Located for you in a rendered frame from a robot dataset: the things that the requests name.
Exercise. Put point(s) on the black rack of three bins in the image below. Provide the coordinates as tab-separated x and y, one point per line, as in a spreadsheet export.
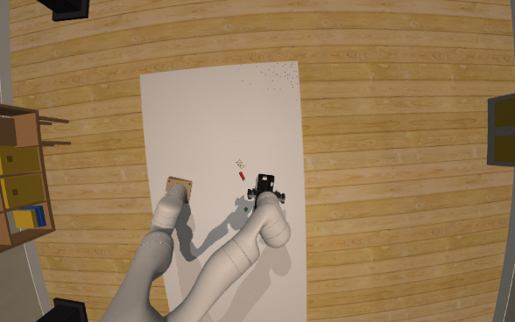
269	182

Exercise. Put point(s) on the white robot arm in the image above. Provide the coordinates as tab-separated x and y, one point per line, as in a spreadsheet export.
155	253

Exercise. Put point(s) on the beige domino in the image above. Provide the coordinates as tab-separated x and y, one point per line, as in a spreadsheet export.
240	163

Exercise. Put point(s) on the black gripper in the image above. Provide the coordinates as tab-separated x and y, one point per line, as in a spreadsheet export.
254	194

